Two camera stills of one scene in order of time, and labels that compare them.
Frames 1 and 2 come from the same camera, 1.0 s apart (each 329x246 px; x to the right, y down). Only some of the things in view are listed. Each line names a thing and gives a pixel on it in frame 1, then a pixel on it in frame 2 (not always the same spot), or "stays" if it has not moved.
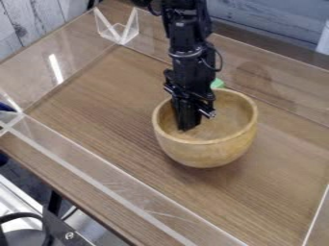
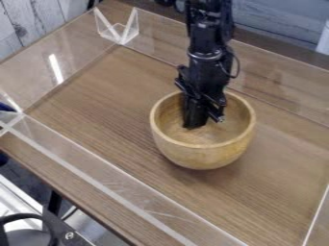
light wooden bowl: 222,137 stays
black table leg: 53,204 stays
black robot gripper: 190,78 → 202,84
